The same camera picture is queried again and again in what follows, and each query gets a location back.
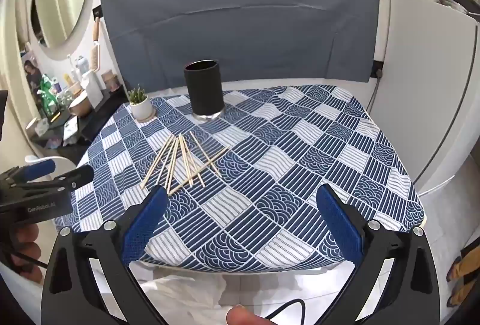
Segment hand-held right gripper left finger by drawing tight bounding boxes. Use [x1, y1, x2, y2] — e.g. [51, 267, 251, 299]
[40, 184, 169, 325]

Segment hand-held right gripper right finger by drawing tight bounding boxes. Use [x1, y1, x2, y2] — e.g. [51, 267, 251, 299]
[316, 183, 440, 325]

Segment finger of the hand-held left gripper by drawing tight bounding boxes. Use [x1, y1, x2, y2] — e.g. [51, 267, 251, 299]
[0, 159, 57, 188]
[0, 165, 95, 204]

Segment bunch of wooden chopsticks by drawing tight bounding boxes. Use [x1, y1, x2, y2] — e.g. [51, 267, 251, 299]
[140, 131, 230, 195]

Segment black cylindrical utensil holder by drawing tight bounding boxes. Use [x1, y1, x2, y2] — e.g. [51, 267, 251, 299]
[183, 60, 225, 122]

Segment person's left hand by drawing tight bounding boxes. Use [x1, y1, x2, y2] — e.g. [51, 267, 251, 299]
[10, 224, 44, 285]

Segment person's right hand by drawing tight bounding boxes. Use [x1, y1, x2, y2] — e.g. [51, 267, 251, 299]
[226, 305, 271, 325]

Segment white chair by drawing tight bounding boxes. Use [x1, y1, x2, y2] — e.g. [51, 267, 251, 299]
[24, 154, 78, 173]

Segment cream mug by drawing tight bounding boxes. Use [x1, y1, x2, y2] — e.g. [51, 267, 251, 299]
[68, 96, 93, 118]

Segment green packets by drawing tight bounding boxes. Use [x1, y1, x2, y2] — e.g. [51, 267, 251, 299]
[39, 74, 58, 116]

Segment white crumpled cloth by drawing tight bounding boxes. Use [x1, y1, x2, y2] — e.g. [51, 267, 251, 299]
[140, 265, 234, 325]

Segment blue patterned tablecloth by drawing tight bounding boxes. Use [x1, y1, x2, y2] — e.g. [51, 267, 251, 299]
[52, 84, 427, 273]

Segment white pump bottle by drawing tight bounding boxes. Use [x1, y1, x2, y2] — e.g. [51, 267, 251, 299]
[80, 70, 104, 105]

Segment small potted succulent plant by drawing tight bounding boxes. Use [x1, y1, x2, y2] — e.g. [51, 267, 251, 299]
[127, 84, 154, 120]

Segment pink jar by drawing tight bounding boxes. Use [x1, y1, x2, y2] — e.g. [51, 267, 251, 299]
[101, 70, 121, 92]

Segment pale spray bottle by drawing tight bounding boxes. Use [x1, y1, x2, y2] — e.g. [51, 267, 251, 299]
[75, 56, 89, 79]

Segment brown slipper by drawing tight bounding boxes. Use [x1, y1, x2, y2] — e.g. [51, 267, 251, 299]
[446, 282, 480, 308]
[445, 246, 480, 282]

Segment white refrigerator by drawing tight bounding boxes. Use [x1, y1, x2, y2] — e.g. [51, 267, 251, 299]
[375, 0, 480, 198]

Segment grey backdrop cloth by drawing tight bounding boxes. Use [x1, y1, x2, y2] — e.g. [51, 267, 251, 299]
[98, 0, 380, 93]

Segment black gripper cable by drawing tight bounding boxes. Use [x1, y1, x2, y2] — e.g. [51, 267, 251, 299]
[262, 299, 305, 325]
[13, 254, 49, 269]

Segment grey power cable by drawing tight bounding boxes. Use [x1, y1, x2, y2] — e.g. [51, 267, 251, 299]
[365, 78, 380, 113]

